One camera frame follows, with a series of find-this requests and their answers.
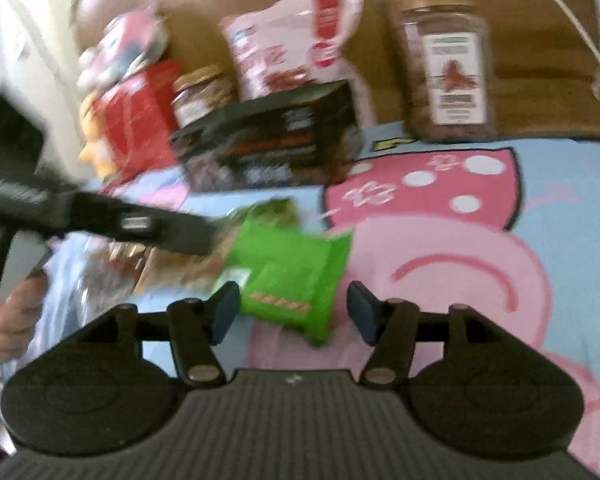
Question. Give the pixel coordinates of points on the pink snack bag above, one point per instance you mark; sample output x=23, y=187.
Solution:
x=290, y=35

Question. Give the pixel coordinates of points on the person's left hand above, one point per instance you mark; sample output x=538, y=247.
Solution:
x=5, y=322

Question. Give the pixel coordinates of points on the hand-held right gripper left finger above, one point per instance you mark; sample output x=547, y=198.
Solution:
x=225, y=310

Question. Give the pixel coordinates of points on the yellow plush duck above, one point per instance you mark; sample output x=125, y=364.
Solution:
x=94, y=145

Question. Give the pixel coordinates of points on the tall clear nut jar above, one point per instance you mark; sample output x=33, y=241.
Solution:
x=445, y=75

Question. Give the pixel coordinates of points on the red gift bag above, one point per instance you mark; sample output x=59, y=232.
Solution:
x=135, y=120

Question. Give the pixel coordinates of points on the pink plush toy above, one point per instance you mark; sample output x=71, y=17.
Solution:
x=125, y=50

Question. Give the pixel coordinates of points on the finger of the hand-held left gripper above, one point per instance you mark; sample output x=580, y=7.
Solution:
x=145, y=222

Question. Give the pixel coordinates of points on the small clear nut jar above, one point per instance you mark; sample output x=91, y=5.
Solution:
x=202, y=95

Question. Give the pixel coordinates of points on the black printed box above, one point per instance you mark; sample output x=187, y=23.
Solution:
x=270, y=140

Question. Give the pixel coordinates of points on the clear plastic bag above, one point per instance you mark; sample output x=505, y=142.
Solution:
x=75, y=282

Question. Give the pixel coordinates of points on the printed cartoon blanket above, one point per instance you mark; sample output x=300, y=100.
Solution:
x=555, y=220

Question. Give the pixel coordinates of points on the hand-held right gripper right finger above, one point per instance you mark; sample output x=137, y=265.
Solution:
x=362, y=310

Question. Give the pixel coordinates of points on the green snack packet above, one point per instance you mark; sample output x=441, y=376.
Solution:
x=285, y=270

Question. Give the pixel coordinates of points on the brown seat cushion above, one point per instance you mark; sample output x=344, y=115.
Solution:
x=535, y=60

